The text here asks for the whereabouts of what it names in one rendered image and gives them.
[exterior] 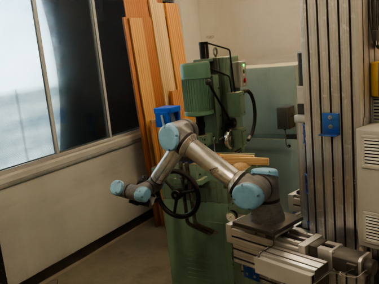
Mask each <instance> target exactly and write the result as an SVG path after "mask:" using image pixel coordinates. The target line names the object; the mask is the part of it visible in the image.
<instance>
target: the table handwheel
mask: <svg viewBox="0 0 379 284"><path fill-rule="evenodd" d="M170 174H179V175H182V176H184V177H185V178H186V179H187V180H188V181H189V182H190V183H191V184H192V188H194V189H193V190H188V186H187V185H185V188H176V189H174V187H173V186H172V185H171V184H170V183H169V182H168V181H167V180H165V183H166V184H167V185H168V186H169V188H170V189H171V190H172V192H171V197H172V198H173V199H174V200H175V202H174V209H173V212H172V211H171V210H169V209H168V208H167V207H166V206H165V204H164V203H163V201H162V199H160V200H159V201H158V204H159V205H160V207H161V208H162V209H163V210H164V211H165V212H166V213H167V214H168V215H170V216H171V217H173V218H176V219H187V218H190V217H191V216H193V215H194V214H195V213H196V212H197V210H198V209H199V207H200V203H201V193H200V188H199V186H198V184H197V182H196V181H195V179H194V178H193V177H192V176H191V175H190V174H188V173H187V172H185V171H183V170H180V169H176V168H174V169H173V170H172V172H171V173H170ZM193 192H195V194H196V202H195V205H194V207H193V209H192V210H191V211H190V212H188V213H186V214H177V213H176V210H177V203H178V200H179V199H181V198H182V197H183V196H184V194H187V193H193ZM155 195H156V197H160V196H161V195H160V191H159V192H156V193H155Z"/></svg>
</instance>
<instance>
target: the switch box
mask: <svg viewBox="0 0 379 284"><path fill-rule="evenodd" d="M243 64H244V69H243ZM232 67H233V76H234V81H235V88H240V87H245V86H247V79H246V83H245V85H244V78H246V63H245V61H236V62H232ZM243 70H245V73H244V74H245V75H243Z"/></svg>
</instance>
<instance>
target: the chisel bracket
mask: <svg viewBox="0 0 379 284"><path fill-rule="evenodd" d="M211 137H213V133H212V132H206V133H205V135H198V137H197V140H198V141H200V142H201V143H203V144H204V145H205V146H207V147H208V146H210V145H212V144H213V141H212V140H211Z"/></svg>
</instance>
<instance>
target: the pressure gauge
mask: <svg viewBox="0 0 379 284"><path fill-rule="evenodd" d="M230 217H231V218H230ZM237 218H238V214H237V212H236V211H234V210H230V211H229V212H227V213H226V219H227V220H228V221H229V222H231V221H233V220H235V219H237Z"/></svg>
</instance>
